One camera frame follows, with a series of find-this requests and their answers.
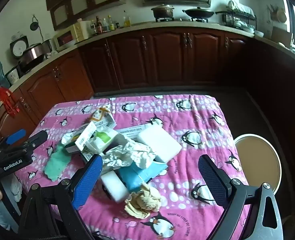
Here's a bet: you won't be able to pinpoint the crumpled beige tissue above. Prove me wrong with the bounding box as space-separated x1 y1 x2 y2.
124 182 162 218

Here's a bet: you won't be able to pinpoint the black round wall hanger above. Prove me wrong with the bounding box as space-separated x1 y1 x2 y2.
30 15 44 42

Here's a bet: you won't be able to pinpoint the white patterned container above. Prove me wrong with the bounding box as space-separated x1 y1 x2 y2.
6 67 19 84

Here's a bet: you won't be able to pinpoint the cream plastic container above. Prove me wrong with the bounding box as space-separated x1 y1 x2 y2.
74 20 91 42

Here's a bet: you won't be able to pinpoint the small white foam block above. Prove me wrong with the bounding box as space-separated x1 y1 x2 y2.
100 171 129 202

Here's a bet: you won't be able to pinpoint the black wok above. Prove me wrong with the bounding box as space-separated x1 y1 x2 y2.
182 7 228 19

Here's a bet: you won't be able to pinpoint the white printed paper sheet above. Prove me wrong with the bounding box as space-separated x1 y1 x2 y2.
117 124 148 139

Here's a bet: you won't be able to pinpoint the round wooden stool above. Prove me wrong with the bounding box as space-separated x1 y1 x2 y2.
234 134 282 195

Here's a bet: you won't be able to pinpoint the dark brown sauce bottle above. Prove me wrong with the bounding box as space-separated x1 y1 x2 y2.
95 16 103 34

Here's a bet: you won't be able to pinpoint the silver rice cooker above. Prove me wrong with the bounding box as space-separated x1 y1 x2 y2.
17 43 46 73

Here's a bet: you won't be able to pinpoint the black metal canister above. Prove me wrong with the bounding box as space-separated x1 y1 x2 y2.
41 39 53 55

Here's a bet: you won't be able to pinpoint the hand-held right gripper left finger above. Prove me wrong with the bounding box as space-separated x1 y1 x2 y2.
17 154 104 240

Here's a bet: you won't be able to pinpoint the crumpled white paper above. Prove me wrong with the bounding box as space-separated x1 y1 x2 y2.
104 139 155 169

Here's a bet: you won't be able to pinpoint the cream microwave oven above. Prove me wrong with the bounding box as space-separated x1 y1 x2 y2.
53 29 79 52

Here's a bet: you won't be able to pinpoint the white green box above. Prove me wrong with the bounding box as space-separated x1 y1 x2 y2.
64 127 93 154

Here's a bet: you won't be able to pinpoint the wooden base cabinets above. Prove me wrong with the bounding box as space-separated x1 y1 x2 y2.
0 26 295 144

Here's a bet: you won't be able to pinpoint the round white black appliance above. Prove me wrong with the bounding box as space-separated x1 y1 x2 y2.
10 35 29 60

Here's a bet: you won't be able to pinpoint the gas stove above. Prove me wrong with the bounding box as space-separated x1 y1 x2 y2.
155 16 210 23

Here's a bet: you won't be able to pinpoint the pink penguin printed blanket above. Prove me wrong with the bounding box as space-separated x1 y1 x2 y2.
14 94 253 240

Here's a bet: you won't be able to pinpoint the yellow oil bottle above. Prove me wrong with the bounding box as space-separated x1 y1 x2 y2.
123 10 131 28

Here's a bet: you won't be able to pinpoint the red knot ornament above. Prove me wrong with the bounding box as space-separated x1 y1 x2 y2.
0 82 20 117

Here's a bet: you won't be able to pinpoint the white orange snack packet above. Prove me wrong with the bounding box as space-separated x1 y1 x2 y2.
91 106 116 130

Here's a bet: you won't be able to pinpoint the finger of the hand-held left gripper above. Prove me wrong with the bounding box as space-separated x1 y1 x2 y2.
0 129 27 152
22 130 48 151

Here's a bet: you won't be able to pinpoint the blue plastic packet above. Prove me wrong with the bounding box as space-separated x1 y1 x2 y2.
117 161 169 192

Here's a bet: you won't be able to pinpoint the wooden wall cabinet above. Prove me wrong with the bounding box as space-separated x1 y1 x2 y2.
45 0 126 31

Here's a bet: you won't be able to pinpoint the brown cooking pot with lid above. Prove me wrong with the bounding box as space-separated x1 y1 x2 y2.
151 4 175 19

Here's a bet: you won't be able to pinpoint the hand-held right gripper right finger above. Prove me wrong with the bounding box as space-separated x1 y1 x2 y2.
198 154 287 240

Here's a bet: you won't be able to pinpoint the black dish rack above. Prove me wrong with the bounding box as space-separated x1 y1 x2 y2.
221 1 257 29

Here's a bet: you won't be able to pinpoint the large white foam block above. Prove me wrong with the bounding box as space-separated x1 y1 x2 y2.
137 125 182 163

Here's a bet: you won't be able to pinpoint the green cloth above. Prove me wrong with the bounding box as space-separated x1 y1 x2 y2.
44 142 74 182

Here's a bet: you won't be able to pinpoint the white green-label tissue pack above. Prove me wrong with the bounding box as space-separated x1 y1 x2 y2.
86 128 120 154

